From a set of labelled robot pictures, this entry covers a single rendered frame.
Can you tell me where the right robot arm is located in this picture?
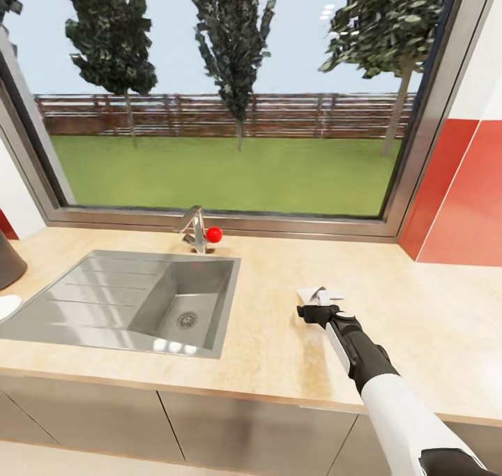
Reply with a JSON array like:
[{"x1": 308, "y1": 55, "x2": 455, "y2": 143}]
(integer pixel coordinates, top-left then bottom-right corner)
[{"x1": 296, "y1": 290, "x2": 499, "y2": 476}]

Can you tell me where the paper coffee filter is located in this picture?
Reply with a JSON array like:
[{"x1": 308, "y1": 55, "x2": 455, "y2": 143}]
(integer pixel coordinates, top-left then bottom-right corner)
[{"x1": 297, "y1": 287, "x2": 326, "y2": 305}]

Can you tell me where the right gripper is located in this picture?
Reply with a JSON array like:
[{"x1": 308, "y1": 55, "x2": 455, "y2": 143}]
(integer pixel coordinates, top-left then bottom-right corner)
[{"x1": 296, "y1": 303, "x2": 340, "y2": 329}]

